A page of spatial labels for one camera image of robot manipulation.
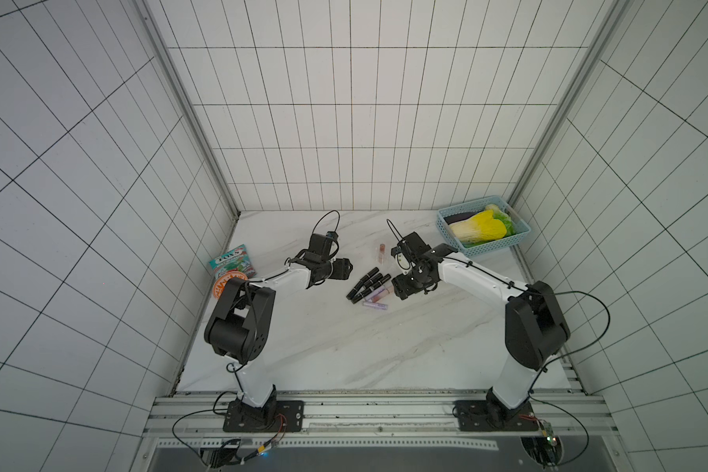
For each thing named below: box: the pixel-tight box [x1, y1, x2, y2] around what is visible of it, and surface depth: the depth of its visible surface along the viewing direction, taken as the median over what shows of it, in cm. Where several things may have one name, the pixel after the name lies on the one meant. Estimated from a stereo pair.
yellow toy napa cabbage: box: [449, 209, 508, 243], surface depth 108 cm
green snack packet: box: [208, 243, 257, 284], surface depth 103 cm
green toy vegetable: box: [485, 203, 515, 237], surface depth 109 cm
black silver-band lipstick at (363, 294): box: [351, 285, 376, 304], surface depth 96 cm
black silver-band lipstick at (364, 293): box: [350, 282, 381, 304], surface depth 96 cm
